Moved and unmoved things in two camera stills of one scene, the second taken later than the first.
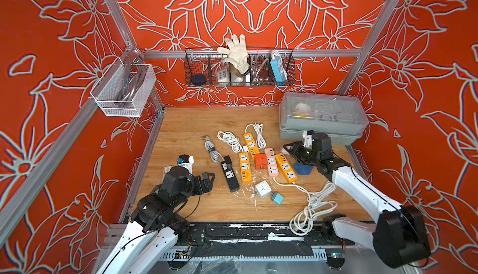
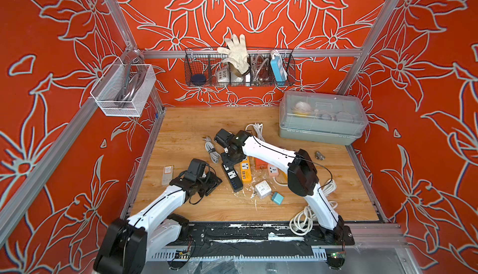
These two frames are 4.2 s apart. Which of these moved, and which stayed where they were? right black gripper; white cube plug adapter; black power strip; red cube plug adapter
Moved: right black gripper
Stayed: red cube plug adapter; white cube plug adapter; black power strip
